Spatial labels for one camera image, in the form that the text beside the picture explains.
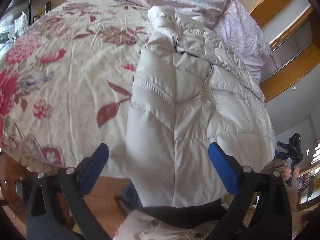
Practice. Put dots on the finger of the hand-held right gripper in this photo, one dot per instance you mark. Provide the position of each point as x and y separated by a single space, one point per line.
278 153
282 144

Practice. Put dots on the person's dark pants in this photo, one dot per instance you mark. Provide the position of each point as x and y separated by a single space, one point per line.
180 215

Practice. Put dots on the white down jacket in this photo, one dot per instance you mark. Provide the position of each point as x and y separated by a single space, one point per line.
162 130

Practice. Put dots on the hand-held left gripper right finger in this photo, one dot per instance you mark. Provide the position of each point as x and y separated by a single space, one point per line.
223 170

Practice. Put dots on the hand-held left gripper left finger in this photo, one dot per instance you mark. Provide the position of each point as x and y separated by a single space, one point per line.
96 163

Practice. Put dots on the wooden headboard with grey panels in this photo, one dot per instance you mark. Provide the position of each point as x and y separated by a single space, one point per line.
282 85

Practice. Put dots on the floral bedspread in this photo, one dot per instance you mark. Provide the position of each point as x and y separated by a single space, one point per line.
75 67

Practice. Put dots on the person's right hand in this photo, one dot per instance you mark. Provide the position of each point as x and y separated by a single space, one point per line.
281 171

